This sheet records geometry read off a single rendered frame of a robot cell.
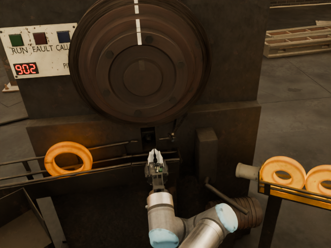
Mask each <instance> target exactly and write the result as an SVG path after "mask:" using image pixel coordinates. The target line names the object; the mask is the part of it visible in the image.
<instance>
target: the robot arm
mask: <svg viewBox="0 0 331 248"><path fill-rule="evenodd" d="M154 155H155V156H156V161H157V163H154ZM144 172H145V178H148V180H147V183H149V184H150V185H153V190H152V191H150V192H149V196H148V197H147V205H146V206H145V208H147V211H148V223H149V238H150V244H151V246H152V247H154V248H175V247H177V246H179V248H218V246H219V245H220V244H221V243H222V241H223V240H224V238H225V237H226V235H227V234H229V233H232V232H234V231H235V230H236V229H237V227H238V221H237V217H236V214H235V213H234V211H233V209H232V208H231V207H230V206H229V205H227V204H225V203H221V204H219V205H216V206H215V207H212V208H210V209H208V210H206V211H204V212H202V213H200V214H198V215H196V216H194V217H192V218H189V219H185V218H180V217H175V214H174V206H173V199H172V195H171V194H169V191H168V190H167V189H165V186H164V184H166V182H167V176H168V166H167V164H166V161H164V160H163V157H162V156H161V154H160V151H157V150H156V149H153V150H152V151H151V152H149V156H148V159H147V163H146V165H145V168H144Z"/></svg>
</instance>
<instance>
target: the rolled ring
mask: <svg viewBox="0 0 331 248"><path fill-rule="evenodd" d="M61 153H74V154H76V155H78V156H80V157H81V158H82V160H83V163H84V164H83V166H82V167H81V168H79V169H77V170H73V171H67V170H64V169H61V168H60V167H58V166H57V165H56V163H55V161H54V158H55V156H57V155H58V154H61ZM92 162H93V159H92V155H91V153H90V152H89V150H88V149H87V148H85V147H84V146H83V145H81V144H78V143H75V142H69V141H66V142H60V143H57V144H55V145H53V146H52V147H51V148H50V149H49V150H48V151H47V153H46V156H45V159H44V165H45V168H46V170H47V171H48V173H49V174H50V175H52V176H56V175H62V174H67V173H73V172H79V171H84V170H90V169H91V168H92Z"/></svg>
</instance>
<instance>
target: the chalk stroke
mask: <svg viewBox="0 0 331 248"><path fill-rule="evenodd" d="M134 3H138V1H137V0H134ZM135 13H139V12H138V5H135ZM136 27H137V32H140V23H139V19H136ZM137 40H138V45H142V44H141V33H137Z"/></svg>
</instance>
